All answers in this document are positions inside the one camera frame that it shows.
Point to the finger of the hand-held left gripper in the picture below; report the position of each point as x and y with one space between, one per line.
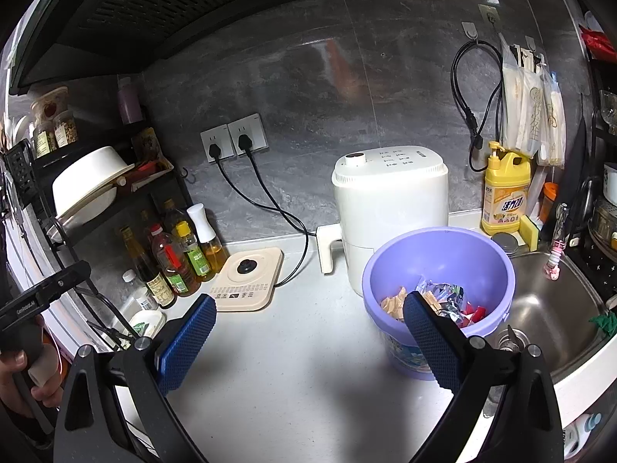
67 279

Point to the sink drain strainer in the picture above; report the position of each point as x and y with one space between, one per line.
510 340

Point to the clear lidded container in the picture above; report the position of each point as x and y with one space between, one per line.
48 106

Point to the white cup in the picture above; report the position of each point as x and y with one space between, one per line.
611 181

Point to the pink bottle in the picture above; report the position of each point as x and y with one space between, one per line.
130 103

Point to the dark sauce bottle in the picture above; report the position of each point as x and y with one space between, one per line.
156 284

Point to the small white bottle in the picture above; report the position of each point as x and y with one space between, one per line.
140 296

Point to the white-top oil sprayer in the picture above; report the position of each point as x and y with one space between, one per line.
200 222

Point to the cream induction cooker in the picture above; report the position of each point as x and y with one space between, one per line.
250 289

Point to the black dish rack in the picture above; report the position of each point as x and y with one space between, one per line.
590 255

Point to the yellow sponge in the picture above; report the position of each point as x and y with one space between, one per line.
530 227

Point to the white blue plastic bottle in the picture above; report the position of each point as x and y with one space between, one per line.
581 436

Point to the black kitchen shelf rack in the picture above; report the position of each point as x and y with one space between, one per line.
164 188

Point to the silver foil wrapper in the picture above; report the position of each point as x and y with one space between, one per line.
446 296

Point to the pink brush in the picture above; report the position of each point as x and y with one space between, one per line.
554 265

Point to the round dark sink lid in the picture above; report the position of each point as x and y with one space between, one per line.
505 243

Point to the white air fryer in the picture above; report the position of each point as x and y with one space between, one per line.
390 202

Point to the metal wall hook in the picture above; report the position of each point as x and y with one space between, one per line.
530 43
470 30
488 13

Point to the brown printed packet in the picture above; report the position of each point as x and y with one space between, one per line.
144 147

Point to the red wrapper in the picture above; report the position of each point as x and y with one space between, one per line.
475 312

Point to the green white packet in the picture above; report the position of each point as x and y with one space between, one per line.
147 323

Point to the white bowl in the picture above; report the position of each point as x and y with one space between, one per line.
91 173

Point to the red-label oil bottle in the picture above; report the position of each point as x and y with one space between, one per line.
176 270

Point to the clear bag of chopsticks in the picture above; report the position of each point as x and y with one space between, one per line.
552 120
523 106

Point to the grey wall socket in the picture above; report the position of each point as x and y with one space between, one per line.
209 135
255 128

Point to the white plate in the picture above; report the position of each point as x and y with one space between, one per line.
91 212

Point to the yellow detergent bottle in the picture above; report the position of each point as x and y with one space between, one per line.
506 188

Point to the steel sink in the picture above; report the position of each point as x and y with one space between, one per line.
554 308

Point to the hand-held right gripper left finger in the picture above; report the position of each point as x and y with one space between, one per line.
188 342

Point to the purple plastic bucket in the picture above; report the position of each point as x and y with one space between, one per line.
434 255

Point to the red plastic bag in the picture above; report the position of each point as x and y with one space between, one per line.
597 41

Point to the tan paper scraps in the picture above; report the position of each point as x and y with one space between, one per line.
393 305

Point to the black slotted tool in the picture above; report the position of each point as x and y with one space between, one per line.
21 173

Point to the green scrubber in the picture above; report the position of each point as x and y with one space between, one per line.
605 322

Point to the steel pot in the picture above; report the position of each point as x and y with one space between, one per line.
605 222

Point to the red white packet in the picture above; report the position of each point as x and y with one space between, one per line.
149 173

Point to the green-label oil bottle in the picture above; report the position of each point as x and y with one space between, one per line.
197 260

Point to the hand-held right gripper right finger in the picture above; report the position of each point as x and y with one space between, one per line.
434 342

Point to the orange cup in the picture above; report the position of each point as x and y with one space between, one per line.
549 200

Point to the black range hood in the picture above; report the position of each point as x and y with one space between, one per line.
168 5

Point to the person's left hand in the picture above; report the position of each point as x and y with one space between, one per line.
9 381

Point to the glass spice jar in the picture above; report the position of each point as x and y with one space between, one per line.
66 130
46 142

